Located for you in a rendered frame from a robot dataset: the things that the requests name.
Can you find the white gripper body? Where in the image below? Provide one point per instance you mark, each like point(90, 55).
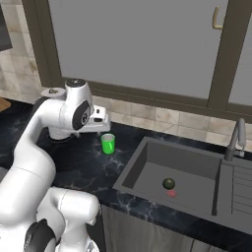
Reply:
point(97, 126)

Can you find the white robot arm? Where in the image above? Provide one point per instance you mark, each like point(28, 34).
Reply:
point(29, 170)

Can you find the grey sink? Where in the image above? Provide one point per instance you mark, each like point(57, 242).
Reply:
point(183, 170)

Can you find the green mug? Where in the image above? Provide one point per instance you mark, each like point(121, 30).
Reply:
point(108, 145)

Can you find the dark green round object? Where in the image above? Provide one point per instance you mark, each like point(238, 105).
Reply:
point(169, 183)

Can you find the wooden board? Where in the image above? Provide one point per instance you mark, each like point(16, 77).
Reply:
point(4, 105)

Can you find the small red flat object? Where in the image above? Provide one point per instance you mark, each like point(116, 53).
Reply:
point(171, 193)

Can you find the grey cupboard door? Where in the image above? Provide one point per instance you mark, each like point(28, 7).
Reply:
point(144, 233)
point(206, 246)

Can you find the dark grey appliance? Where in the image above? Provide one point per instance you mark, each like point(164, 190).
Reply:
point(4, 29)

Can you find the grey tap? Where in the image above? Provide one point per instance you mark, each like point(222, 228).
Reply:
point(237, 134)

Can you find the window with brown frame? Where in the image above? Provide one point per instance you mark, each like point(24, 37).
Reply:
point(138, 42)

